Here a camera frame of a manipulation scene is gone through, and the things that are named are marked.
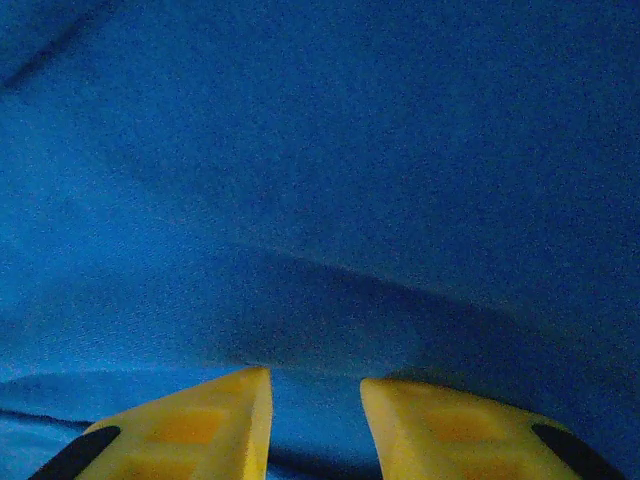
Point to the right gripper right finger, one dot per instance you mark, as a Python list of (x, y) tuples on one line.
[(450, 435)]

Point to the blue t-shirt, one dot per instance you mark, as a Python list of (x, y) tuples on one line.
[(320, 175)]

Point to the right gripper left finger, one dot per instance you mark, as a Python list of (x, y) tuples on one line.
[(200, 430)]

